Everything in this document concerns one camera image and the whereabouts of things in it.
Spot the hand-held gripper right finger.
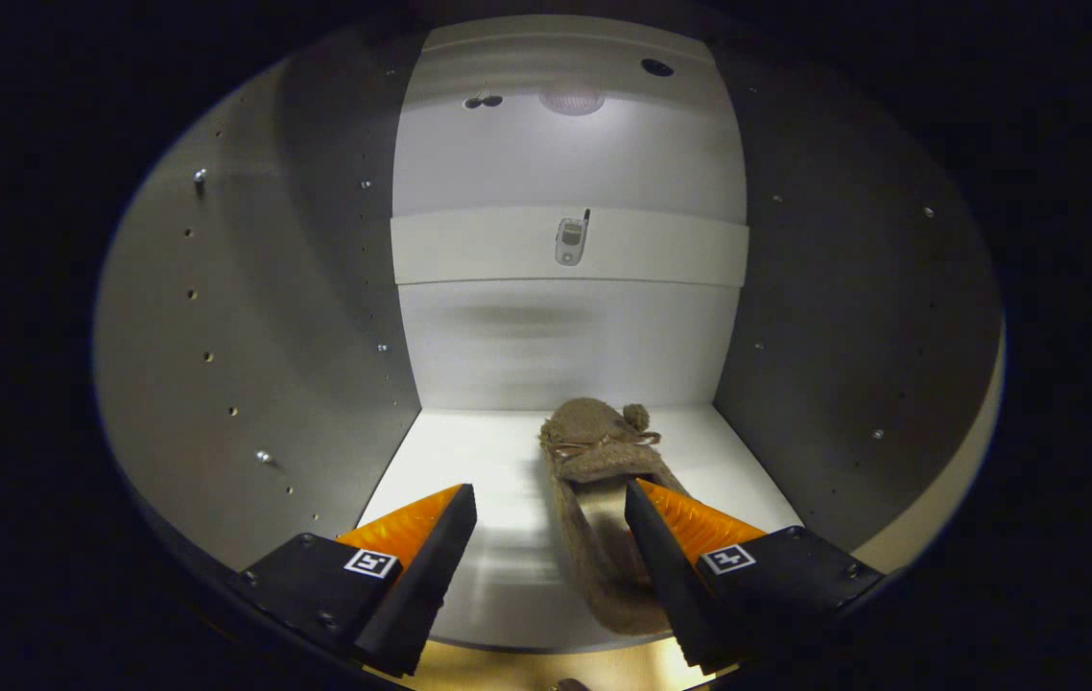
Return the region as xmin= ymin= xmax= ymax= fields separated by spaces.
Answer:
xmin=623 ymin=478 xmax=887 ymax=672

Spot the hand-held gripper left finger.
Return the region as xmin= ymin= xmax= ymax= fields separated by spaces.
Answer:
xmin=237 ymin=484 xmax=478 ymax=678

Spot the brown fuzzy shoe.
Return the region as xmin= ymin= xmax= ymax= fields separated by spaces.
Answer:
xmin=538 ymin=396 xmax=700 ymax=636

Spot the beige shoe cabinet door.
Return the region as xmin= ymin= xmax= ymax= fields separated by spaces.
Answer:
xmin=848 ymin=322 xmax=1008 ymax=577

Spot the grey shoe cabinet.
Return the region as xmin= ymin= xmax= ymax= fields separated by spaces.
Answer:
xmin=90 ymin=10 xmax=1006 ymax=663

